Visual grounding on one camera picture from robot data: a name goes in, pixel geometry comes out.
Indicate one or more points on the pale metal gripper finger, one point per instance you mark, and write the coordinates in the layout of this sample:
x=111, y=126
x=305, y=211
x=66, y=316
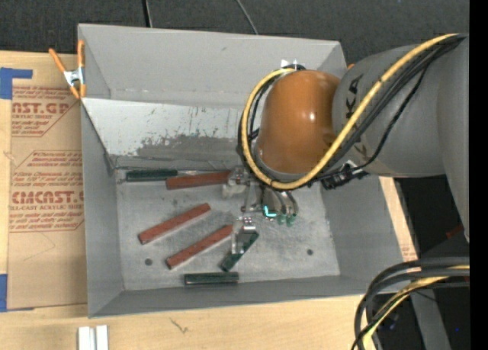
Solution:
x=239, y=241
x=233, y=189

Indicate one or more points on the dark green flat block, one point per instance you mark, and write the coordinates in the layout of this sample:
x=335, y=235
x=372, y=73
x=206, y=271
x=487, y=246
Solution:
x=211, y=278
x=151, y=175
x=231, y=261

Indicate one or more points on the red-brown flat block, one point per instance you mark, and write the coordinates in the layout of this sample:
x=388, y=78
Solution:
x=199, y=247
x=196, y=180
x=174, y=223

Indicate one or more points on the grey metal bin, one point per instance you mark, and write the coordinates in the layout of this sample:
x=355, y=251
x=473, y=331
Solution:
x=160, y=70

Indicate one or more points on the brown cardboard board red print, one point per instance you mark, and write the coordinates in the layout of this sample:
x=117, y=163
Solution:
x=42, y=173

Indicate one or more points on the black cylinder on white bracket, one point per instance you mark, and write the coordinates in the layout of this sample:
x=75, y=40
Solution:
x=337, y=179

